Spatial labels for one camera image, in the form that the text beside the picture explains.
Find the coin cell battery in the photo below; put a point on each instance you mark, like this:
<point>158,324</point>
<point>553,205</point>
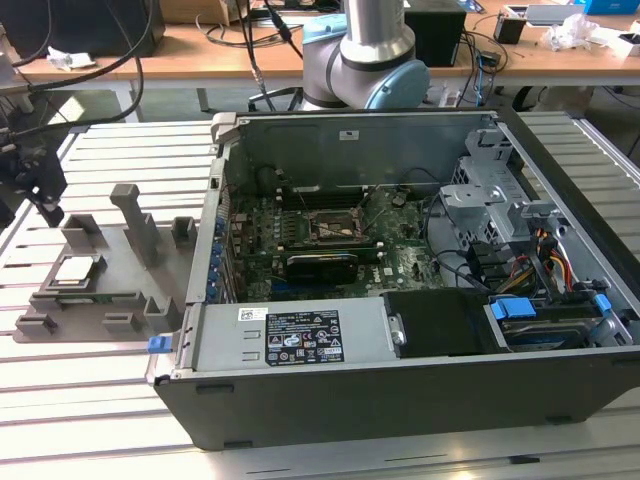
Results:
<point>398,200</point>

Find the wooden desk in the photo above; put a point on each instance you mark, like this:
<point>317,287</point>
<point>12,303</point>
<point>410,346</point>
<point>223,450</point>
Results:
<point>550,62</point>
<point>200,55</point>

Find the crumpled white paper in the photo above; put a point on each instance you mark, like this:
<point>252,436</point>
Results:
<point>70,59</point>

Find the green RAM stick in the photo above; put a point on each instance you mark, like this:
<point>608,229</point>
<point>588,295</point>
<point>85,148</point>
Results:
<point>102,299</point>

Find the black office chair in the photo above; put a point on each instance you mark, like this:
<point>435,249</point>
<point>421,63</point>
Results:
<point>530,97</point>

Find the large black box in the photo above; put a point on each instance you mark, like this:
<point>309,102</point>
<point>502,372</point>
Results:
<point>75,25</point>

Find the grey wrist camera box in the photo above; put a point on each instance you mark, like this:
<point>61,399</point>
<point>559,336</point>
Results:
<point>7,70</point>

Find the small black box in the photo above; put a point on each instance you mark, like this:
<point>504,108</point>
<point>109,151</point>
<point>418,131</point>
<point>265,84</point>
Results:
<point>509,31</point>

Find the tall black box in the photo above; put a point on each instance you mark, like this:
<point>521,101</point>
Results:
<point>440,40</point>

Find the black plastic shroud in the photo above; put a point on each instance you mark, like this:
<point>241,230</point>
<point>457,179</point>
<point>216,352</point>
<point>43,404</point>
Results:
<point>440,325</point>

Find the blue box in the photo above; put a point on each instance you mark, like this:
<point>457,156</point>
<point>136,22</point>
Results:
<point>612,6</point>

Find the clear plastic bag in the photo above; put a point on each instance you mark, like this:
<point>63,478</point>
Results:
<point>575,32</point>

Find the metal drive cage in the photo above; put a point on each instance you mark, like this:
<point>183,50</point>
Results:
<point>480,200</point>

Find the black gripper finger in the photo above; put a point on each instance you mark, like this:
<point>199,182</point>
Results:
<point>6,207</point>
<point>47,175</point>

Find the white label sticker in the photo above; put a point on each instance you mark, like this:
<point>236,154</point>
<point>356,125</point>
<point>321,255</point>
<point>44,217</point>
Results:
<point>349,135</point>

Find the white box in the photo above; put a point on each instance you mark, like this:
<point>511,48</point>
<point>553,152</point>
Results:
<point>631,47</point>

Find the grey parts rack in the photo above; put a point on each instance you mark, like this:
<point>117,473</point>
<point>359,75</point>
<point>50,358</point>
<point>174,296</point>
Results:
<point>125,280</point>

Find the hard disk blue carrier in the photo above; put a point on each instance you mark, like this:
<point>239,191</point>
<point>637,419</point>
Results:
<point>512,309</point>

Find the cardboard box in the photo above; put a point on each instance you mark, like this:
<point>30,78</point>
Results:
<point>210,12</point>

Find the CPU socket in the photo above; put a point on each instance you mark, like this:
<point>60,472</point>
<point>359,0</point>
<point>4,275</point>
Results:
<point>332,229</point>

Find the blue plastic latch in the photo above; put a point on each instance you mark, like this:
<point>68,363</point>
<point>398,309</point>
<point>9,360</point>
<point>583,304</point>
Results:
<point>159,345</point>

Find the black rating label sticker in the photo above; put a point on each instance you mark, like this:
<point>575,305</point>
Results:
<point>305,337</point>

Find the silver CPU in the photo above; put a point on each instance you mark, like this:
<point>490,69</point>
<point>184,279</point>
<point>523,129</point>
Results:
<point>75,270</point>

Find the black graphics card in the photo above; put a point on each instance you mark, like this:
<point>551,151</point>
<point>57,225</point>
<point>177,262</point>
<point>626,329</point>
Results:
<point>320,270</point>

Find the green motherboard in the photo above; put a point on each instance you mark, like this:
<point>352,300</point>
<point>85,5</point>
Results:
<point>410,260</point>

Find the silver power supply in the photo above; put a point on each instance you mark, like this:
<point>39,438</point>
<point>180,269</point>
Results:
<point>225,340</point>

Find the black PC case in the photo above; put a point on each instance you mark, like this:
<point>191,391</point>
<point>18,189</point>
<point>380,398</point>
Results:
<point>400,400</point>

